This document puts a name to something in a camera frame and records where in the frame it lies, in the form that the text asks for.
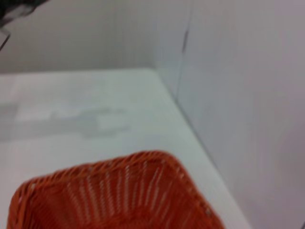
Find orange woven plastic basket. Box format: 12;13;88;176
6;149;227;229

